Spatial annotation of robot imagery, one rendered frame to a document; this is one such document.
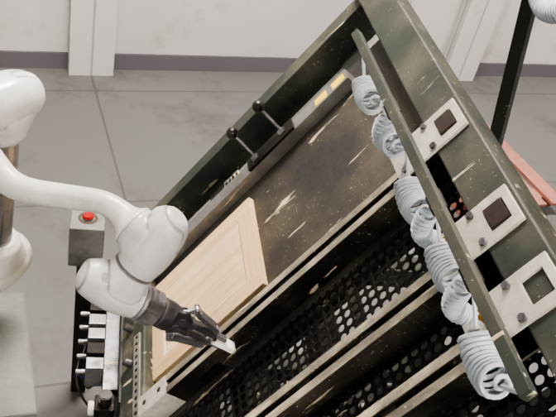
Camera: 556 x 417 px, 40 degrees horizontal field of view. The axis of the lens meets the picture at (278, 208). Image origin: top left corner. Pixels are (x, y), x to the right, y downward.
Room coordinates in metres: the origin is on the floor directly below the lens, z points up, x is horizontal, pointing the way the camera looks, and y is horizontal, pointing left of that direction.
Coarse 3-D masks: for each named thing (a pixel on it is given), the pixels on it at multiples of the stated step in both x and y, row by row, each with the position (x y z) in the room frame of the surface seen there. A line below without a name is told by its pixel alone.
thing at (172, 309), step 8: (168, 304) 1.25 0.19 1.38; (176, 304) 1.27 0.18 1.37; (168, 312) 1.23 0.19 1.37; (176, 312) 1.25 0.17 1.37; (184, 312) 1.26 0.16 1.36; (160, 320) 1.22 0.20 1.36; (168, 320) 1.22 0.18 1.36; (176, 320) 1.25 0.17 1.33; (192, 320) 1.27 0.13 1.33; (160, 328) 1.22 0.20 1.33; (168, 328) 1.22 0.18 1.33; (184, 328) 1.26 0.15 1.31
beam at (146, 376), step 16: (128, 320) 1.67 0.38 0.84; (128, 336) 1.60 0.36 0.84; (144, 336) 1.56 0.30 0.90; (128, 352) 1.54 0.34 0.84; (144, 352) 1.50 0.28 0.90; (128, 368) 1.48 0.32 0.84; (144, 368) 1.44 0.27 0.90; (128, 384) 1.42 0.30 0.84; (144, 384) 1.38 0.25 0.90; (128, 400) 1.36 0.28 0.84; (128, 416) 1.31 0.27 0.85
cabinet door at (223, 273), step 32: (224, 224) 1.81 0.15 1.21; (256, 224) 1.73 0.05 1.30; (192, 256) 1.78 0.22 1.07; (224, 256) 1.68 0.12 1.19; (256, 256) 1.59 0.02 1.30; (160, 288) 1.75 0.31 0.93; (192, 288) 1.65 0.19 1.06; (224, 288) 1.56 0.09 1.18; (256, 288) 1.48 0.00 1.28; (224, 320) 1.46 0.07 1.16; (160, 352) 1.49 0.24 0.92
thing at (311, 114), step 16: (352, 80) 1.97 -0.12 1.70; (336, 96) 1.96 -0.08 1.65; (304, 112) 1.97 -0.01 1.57; (320, 112) 1.95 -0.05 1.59; (304, 128) 1.94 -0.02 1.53; (288, 144) 1.93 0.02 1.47; (272, 160) 1.92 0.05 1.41; (240, 176) 1.92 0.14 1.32; (256, 176) 1.91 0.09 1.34; (224, 192) 1.91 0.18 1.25; (240, 192) 1.90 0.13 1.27; (208, 208) 1.89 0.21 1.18; (224, 208) 1.89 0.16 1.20; (192, 224) 1.88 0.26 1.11; (208, 224) 1.87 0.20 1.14; (192, 240) 1.86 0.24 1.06; (176, 256) 1.85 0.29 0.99
